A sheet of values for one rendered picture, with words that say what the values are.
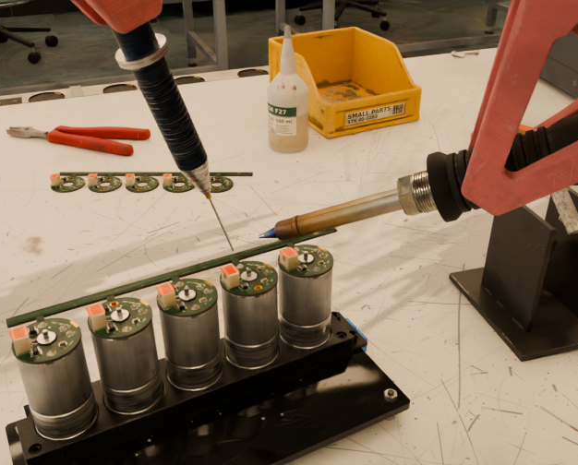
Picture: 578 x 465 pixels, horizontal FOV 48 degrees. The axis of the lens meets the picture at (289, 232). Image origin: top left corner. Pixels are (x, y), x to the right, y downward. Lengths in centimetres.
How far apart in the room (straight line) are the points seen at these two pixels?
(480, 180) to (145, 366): 15
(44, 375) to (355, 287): 19
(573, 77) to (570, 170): 49
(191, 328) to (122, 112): 41
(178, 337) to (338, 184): 25
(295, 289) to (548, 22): 16
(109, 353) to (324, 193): 26
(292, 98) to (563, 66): 30
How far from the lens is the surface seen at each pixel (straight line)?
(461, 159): 22
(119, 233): 44
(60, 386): 26
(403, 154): 54
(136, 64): 20
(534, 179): 21
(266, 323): 28
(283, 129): 53
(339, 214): 24
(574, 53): 70
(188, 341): 27
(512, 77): 19
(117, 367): 27
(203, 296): 27
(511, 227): 35
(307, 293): 29
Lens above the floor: 97
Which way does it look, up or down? 31 degrees down
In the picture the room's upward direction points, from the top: straight up
